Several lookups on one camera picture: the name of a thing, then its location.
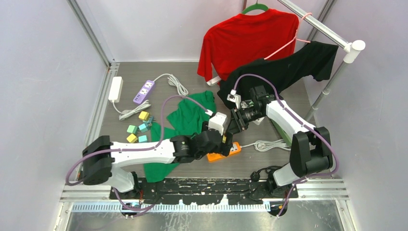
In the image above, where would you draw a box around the red t-shirt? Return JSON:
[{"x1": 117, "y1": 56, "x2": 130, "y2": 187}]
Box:
[{"x1": 197, "y1": 9, "x2": 299, "y2": 82}]

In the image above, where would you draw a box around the light green plug adapter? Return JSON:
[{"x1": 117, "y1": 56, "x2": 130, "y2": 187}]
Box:
[{"x1": 127, "y1": 125, "x2": 138, "y2": 135}]

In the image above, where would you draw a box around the green power strip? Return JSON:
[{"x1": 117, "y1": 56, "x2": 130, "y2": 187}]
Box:
[{"x1": 271, "y1": 120, "x2": 292, "y2": 146}]

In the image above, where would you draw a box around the silver clothes rack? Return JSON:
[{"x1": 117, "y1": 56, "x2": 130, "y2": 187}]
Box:
[{"x1": 277, "y1": 0, "x2": 367, "y2": 122}]

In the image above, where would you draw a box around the black coiled cable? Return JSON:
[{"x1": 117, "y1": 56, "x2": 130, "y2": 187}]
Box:
[{"x1": 250, "y1": 165, "x2": 284, "y2": 183}]

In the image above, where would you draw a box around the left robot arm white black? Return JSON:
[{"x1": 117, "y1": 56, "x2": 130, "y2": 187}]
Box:
[{"x1": 82, "y1": 129, "x2": 233, "y2": 199}]

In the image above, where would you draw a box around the orange power strip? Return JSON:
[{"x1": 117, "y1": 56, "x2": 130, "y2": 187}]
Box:
[{"x1": 206, "y1": 142, "x2": 242, "y2": 163}]

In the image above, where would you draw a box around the pink clothes hanger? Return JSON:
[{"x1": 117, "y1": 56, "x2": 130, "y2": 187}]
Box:
[{"x1": 264, "y1": 13, "x2": 312, "y2": 61}]

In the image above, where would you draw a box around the white power strip cable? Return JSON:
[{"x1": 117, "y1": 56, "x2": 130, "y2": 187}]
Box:
[{"x1": 111, "y1": 99, "x2": 152, "y2": 122}]

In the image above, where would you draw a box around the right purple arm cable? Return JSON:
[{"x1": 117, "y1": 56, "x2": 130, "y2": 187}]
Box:
[{"x1": 233, "y1": 74, "x2": 341, "y2": 218}]

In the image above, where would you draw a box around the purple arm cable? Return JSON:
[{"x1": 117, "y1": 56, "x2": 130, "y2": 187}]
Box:
[
  {"x1": 65, "y1": 95, "x2": 214, "y2": 218},
  {"x1": 233, "y1": 74, "x2": 341, "y2": 218}
]

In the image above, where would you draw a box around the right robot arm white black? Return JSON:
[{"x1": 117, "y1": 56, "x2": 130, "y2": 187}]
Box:
[{"x1": 227, "y1": 86, "x2": 333, "y2": 198}]

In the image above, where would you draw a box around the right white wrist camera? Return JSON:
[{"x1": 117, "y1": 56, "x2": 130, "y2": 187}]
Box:
[{"x1": 227, "y1": 89, "x2": 241, "y2": 109}]

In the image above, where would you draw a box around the green t-shirt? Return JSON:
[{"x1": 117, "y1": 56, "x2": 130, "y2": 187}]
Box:
[{"x1": 143, "y1": 90, "x2": 217, "y2": 183}]

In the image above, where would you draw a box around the purple power strip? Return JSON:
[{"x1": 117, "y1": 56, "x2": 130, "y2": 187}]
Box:
[{"x1": 133, "y1": 80, "x2": 155, "y2": 104}]

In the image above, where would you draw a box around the green clothes hanger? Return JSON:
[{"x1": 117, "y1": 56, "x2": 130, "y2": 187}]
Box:
[{"x1": 242, "y1": 3, "x2": 269, "y2": 14}]

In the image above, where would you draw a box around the white power strip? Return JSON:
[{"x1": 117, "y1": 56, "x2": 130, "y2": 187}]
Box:
[
  {"x1": 240, "y1": 100, "x2": 264, "y2": 125},
  {"x1": 108, "y1": 77, "x2": 123, "y2": 103}
]

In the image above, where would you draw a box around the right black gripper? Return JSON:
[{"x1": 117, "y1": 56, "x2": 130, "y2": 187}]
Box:
[{"x1": 227, "y1": 106, "x2": 264, "y2": 135}]

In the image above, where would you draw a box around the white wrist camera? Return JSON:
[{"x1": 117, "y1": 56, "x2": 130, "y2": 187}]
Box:
[
  {"x1": 208, "y1": 112, "x2": 228, "y2": 135},
  {"x1": 227, "y1": 89, "x2": 241, "y2": 109}
]

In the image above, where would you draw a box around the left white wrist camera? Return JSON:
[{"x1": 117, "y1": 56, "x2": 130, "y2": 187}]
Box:
[{"x1": 208, "y1": 112, "x2": 228, "y2": 135}]

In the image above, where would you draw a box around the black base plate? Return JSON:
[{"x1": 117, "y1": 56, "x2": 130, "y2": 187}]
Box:
[{"x1": 119, "y1": 178, "x2": 298, "y2": 205}]

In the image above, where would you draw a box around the aluminium frame rail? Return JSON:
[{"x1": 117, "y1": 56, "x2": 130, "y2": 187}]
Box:
[{"x1": 68, "y1": 0, "x2": 119, "y2": 129}]

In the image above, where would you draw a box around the purple strip white cable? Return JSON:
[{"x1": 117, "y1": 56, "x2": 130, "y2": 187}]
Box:
[{"x1": 153, "y1": 73, "x2": 189, "y2": 99}]

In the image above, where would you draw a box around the black t-shirt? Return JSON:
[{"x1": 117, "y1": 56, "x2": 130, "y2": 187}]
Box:
[{"x1": 217, "y1": 41, "x2": 338, "y2": 109}]

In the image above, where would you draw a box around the teal plug adapter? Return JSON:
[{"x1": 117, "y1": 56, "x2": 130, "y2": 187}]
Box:
[
  {"x1": 138, "y1": 135, "x2": 148, "y2": 143},
  {"x1": 144, "y1": 116, "x2": 154, "y2": 126},
  {"x1": 138, "y1": 123, "x2": 150, "y2": 132}
]

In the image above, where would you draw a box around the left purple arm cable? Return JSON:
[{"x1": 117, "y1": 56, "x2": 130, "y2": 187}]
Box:
[{"x1": 65, "y1": 95, "x2": 214, "y2": 218}]

